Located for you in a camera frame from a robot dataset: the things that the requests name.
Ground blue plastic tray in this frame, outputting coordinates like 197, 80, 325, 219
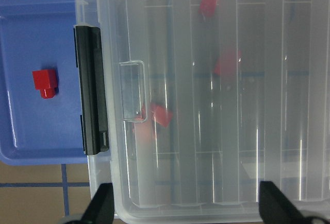
1, 0, 87, 165

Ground red block far corner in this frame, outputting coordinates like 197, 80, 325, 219
199, 0, 218, 20

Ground black box latch handle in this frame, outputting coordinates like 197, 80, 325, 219
74, 25, 109, 156

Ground red block near latch lower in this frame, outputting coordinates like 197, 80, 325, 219
134, 118, 155, 144

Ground clear plastic storage box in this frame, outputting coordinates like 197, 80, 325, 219
73, 0, 330, 224

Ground red block from tray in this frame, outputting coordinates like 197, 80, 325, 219
32, 69, 58, 99

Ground clear plastic box lid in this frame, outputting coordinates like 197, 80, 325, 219
77, 0, 330, 224

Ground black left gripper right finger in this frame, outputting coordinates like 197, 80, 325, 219
258, 181, 306, 223

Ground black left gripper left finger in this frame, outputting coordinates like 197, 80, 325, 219
80, 183, 114, 224

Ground red block middle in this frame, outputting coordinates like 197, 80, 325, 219
213, 49, 241, 78

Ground red block latch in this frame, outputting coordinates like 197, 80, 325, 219
134, 118, 155, 144
151, 103, 173, 127

